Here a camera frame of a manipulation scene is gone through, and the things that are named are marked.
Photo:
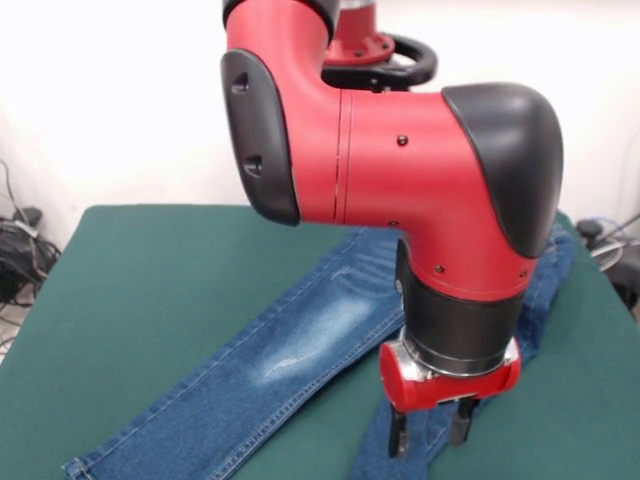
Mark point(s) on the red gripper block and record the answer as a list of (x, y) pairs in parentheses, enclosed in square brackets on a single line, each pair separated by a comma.
[(400, 385)]

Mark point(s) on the blue denim jeans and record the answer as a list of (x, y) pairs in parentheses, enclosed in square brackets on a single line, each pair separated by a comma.
[(280, 350)]

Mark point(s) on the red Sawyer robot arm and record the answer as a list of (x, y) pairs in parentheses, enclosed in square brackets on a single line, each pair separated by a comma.
[(400, 160)]

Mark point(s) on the dark green table cloth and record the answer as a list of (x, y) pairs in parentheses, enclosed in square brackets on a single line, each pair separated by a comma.
[(125, 275)]

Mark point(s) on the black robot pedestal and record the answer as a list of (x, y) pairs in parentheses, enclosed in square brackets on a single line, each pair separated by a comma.
[(395, 65)]

